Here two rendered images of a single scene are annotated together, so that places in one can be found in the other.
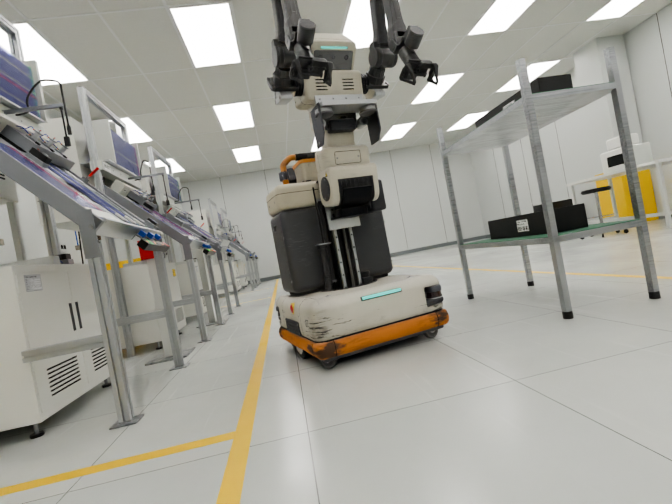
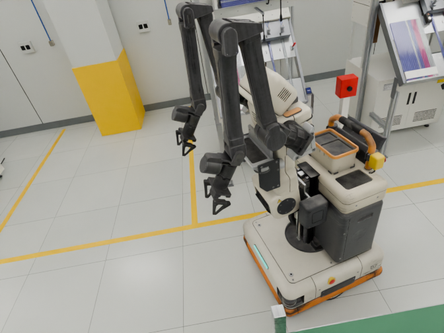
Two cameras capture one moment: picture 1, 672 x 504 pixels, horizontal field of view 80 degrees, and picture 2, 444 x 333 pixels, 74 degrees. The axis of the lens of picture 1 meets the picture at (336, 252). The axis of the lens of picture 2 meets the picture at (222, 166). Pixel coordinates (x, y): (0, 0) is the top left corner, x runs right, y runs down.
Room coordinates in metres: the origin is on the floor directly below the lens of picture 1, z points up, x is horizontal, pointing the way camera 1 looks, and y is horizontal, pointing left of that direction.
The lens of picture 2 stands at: (1.65, -1.25, 1.79)
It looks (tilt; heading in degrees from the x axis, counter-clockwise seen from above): 37 degrees down; 98
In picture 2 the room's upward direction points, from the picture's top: 10 degrees counter-clockwise
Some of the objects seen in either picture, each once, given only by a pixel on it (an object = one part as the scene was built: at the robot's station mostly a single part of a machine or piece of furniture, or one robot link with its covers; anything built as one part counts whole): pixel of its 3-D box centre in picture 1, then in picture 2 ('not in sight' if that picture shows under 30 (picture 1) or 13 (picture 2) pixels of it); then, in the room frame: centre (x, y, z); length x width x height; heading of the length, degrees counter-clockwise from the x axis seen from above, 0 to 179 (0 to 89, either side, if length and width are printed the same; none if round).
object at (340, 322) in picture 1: (353, 310); (306, 245); (1.95, -0.03, 0.16); 0.67 x 0.64 x 0.25; 22
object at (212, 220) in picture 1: (215, 248); not in sight; (8.08, 2.37, 0.95); 1.36 x 0.82 x 1.90; 98
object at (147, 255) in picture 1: (159, 295); (342, 119); (2.48, 1.12, 0.39); 0.24 x 0.24 x 0.78; 8
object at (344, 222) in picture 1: (358, 197); (289, 203); (1.81, -0.15, 0.68); 0.28 x 0.27 x 0.25; 112
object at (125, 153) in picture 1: (118, 156); not in sight; (3.21, 1.57, 1.52); 0.51 x 0.13 x 0.27; 8
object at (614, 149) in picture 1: (624, 153); not in sight; (5.43, -4.10, 1.03); 0.44 x 0.37 x 0.46; 14
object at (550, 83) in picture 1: (518, 110); not in sight; (2.12, -1.09, 1.01); 0.57 x 0.17 x 0.11; 9
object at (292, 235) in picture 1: (330, 226); (324, 192); (2.03, 0.00, 0.59); 0.55 x 0.34 x 0.83; 112
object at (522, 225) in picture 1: (531, 223); not in sight; (2.13, -1.05, 0.41); 0.57 x 0.17 x 0.11; 8
